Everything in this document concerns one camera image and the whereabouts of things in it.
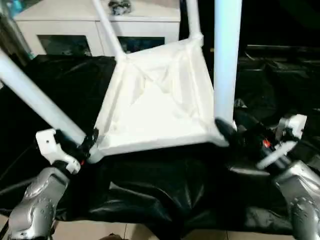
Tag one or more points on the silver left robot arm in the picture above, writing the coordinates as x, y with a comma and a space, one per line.
40, 200

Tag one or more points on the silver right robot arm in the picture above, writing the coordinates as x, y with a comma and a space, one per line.
300, 195

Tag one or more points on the long black bar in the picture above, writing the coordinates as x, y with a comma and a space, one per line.
282, 48

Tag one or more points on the dark rounded robot body part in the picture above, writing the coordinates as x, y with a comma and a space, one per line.
113, 237

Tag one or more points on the black backdrop cloth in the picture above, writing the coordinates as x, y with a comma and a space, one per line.
275, 22

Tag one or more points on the white cabinet with glass doors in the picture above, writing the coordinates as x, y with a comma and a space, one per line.
62, 22

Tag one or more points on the grey curtain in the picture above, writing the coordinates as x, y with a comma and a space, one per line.
10, 37

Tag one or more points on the blue white wrapped roll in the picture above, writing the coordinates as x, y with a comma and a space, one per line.
16, 5

